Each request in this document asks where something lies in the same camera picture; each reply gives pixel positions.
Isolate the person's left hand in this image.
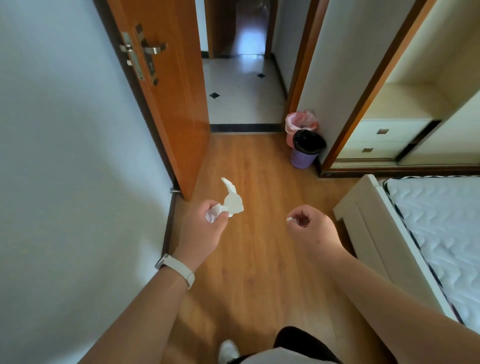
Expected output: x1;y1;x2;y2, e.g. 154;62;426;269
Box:
172;199;229;272

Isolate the person's right hand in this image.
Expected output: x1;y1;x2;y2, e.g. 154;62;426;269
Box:
286;205;355;268

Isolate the white tissue paper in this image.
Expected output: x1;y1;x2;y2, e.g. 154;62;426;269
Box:
205;177;244;224

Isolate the person's right forearm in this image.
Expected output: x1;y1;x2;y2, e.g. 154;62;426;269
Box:
319;252;480;364

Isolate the person's left forearm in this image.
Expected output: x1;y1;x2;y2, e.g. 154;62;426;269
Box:
78;265;188;364

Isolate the purple basket black liner bin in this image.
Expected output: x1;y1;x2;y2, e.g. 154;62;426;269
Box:
290;129;327;170

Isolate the white wristband watch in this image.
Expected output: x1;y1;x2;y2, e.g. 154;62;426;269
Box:
155;253;196;290

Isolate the pink bin with plastic bag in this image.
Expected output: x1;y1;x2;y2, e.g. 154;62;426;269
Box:
284;110;320;149

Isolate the cream wardrobe drawer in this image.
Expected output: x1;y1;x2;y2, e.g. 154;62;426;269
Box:
336;141;413;160
348;118;434;143

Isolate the person's black trousers leg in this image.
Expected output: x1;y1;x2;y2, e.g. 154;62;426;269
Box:
229;326;344;364

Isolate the orange wooden door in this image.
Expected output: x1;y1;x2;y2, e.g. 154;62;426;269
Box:
106;0;211;202

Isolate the white quilted mattress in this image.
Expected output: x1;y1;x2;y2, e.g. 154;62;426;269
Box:
382;176;480;335

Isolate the person's white shirt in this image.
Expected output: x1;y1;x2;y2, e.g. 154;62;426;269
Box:
240;347;338;364

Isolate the person's white shoe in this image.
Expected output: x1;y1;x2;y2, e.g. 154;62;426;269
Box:
218;340;241;364

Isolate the cream wardrobe with drawers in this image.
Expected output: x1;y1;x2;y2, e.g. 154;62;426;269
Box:
320;0;480;178

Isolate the white bed frame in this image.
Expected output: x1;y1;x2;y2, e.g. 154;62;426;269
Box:
333;174;466;324

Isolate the brown wooden door frame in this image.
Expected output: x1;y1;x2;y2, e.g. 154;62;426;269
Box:
282;0;331;124

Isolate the metal door handle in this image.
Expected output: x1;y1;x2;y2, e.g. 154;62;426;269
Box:
119;23;169;86

